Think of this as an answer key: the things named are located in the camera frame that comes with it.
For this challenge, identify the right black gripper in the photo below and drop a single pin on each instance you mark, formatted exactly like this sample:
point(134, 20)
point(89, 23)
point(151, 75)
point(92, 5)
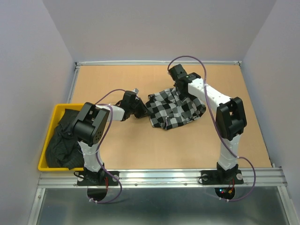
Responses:
point(185, 94)

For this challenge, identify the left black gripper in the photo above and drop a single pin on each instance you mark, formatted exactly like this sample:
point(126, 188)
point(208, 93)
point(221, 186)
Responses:
point(144, 111)

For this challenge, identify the black white checkered shirt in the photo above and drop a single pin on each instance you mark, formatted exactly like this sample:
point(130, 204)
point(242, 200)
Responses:
point(170, 109)

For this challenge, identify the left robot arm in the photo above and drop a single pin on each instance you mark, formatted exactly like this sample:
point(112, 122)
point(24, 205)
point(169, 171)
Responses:
point(92, 124)

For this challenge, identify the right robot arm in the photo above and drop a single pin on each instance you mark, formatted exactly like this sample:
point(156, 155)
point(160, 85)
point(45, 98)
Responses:
point(228, 117)

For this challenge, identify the yellow plastic bin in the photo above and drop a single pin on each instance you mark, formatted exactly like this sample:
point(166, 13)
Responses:
point(58, 113)

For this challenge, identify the dark shirt in bin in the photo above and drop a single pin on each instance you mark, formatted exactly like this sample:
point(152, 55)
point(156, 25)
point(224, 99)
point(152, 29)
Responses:
point(63, 150)

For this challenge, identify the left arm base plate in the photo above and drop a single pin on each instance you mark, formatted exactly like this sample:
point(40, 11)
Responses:
point(87, 178)

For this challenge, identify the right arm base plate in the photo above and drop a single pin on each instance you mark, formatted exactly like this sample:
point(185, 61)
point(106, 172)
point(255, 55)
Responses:
point(211, 177)

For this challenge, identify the aluminium front rail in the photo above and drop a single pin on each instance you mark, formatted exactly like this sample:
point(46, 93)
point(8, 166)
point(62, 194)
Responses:
point(174, 178)

